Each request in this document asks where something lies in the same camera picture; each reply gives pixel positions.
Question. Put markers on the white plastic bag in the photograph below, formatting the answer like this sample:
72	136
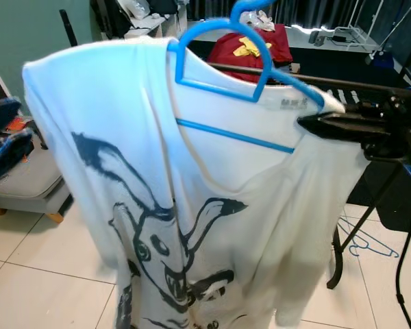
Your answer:
260	17

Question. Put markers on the dark pleated curtain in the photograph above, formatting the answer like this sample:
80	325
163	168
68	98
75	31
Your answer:
205	7

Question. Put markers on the blue plastic clothes hanger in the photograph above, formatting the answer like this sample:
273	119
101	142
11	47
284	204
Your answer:
233	135
370	247

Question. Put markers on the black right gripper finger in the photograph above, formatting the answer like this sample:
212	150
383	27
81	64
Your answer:
335	132
363	116

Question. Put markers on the white shelf unit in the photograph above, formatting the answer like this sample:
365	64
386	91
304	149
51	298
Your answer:
151	20

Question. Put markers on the white printed t-shirt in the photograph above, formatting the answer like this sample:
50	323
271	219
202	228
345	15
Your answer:
96	110

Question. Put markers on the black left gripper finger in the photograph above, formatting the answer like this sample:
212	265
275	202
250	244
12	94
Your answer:
8	157
1	115

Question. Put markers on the black backpack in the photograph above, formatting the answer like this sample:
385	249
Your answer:
106	14

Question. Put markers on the red shirt with yellow print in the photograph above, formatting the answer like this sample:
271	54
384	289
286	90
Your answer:
226	55

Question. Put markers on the grey cushioned ottoman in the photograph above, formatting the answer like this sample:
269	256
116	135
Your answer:
27	181

